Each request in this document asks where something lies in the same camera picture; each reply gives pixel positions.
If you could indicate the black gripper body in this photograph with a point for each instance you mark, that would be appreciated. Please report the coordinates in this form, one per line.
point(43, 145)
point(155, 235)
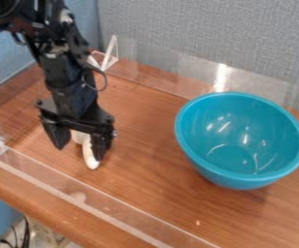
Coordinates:
point(74, 105)

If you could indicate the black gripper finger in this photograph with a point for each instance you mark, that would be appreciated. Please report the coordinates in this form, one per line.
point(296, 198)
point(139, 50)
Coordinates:
point(100, 144)
point(56, 132)

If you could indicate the white toy mushroom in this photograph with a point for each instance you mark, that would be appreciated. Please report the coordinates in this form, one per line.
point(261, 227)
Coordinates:
point(83, 140)

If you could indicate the blue plastic bowl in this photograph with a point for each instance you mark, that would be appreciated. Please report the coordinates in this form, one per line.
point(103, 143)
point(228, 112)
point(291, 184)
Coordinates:
point(239, 138)

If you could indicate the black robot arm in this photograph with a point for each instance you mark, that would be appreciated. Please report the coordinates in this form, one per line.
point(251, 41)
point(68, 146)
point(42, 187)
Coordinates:
point(42, 25)

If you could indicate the clear acrylic barrier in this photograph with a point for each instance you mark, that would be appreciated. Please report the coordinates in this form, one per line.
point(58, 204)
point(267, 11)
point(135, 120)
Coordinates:
point(119, 188)

